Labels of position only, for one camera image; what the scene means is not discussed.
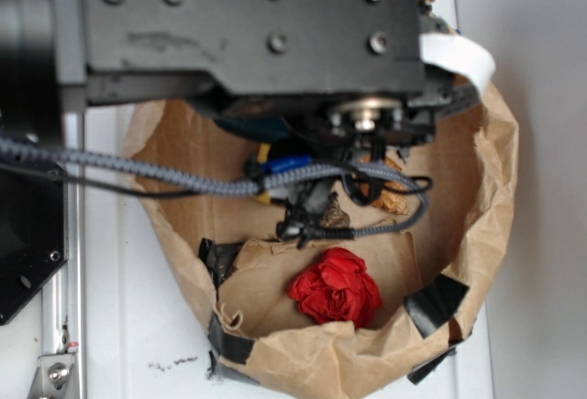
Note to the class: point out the orange conch seashell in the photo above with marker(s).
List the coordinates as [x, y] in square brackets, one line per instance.
[390, 202]

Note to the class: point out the black octagonal mount plate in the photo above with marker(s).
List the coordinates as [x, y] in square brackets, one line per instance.
[33, 216]

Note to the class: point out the dark green plastic pickle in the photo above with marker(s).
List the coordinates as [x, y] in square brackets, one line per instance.
[262, 129]

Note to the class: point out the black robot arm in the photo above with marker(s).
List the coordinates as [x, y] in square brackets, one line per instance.
[31, 98]

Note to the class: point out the white cooler lid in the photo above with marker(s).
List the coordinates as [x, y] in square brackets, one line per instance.
[142, 339]

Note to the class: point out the yellow sponge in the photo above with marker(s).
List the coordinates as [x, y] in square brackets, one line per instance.
[262, 157]

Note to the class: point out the aluminium rail with bracket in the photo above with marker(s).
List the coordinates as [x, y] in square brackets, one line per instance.
[61, 367]

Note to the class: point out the red crumpled paper flower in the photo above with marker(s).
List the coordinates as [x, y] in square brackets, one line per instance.
[337, 288]

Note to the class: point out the brown grey rock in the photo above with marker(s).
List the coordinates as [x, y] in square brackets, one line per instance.
[334, 216]

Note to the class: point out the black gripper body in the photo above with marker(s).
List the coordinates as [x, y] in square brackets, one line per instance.
[338, 72]

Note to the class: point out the brown paper bag tray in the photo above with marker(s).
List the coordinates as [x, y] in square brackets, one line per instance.
[433, 278]

